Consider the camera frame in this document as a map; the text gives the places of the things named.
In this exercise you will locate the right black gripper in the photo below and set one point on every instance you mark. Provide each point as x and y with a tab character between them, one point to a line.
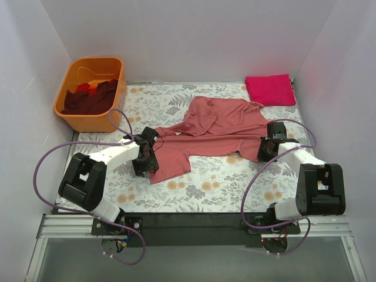
262	153

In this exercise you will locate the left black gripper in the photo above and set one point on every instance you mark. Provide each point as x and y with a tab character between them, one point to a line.
149	165

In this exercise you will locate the salmon pink polo shirt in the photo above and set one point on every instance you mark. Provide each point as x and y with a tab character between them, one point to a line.
211	127

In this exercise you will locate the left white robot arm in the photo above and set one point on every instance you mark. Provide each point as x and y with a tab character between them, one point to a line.
84	180

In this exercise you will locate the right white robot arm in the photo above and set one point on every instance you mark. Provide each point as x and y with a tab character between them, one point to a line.
320	185

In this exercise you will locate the folded magenta t shirt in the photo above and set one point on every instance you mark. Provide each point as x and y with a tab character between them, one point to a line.
273	90

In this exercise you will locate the dark red clothes in basket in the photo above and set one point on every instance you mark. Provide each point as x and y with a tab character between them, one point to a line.
89	100

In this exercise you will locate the orange plastic laundry basket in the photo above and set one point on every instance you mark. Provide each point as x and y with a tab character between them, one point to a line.
93	70

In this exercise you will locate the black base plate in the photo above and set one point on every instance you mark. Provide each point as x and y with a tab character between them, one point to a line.
204	229

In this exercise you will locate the aluminium frame rail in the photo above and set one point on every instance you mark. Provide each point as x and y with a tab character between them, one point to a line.
79	226

